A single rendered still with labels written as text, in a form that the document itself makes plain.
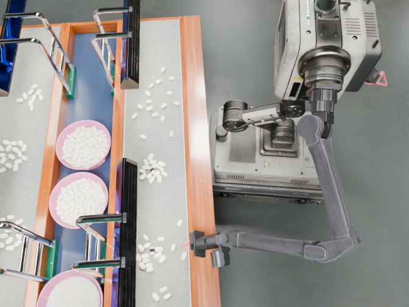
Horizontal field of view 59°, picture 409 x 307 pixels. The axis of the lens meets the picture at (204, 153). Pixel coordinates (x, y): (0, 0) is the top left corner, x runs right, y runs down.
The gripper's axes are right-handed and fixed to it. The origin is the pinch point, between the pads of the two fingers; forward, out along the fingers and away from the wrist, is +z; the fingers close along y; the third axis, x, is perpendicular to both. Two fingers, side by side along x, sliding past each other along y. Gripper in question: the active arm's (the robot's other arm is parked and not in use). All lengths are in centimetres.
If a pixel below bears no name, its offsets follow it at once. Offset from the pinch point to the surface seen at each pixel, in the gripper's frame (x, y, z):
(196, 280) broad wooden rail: 6.9, 13.0, -0.5
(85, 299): -20.4, 18.3, 37.0
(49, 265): -30, 4, 52
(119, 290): -35.1, 18.1, -4.6
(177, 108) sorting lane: 4, -71, 7
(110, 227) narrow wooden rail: -16.8, -10.6, 28.1
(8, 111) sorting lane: -51, -74, 74
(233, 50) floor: 87, -169, 23
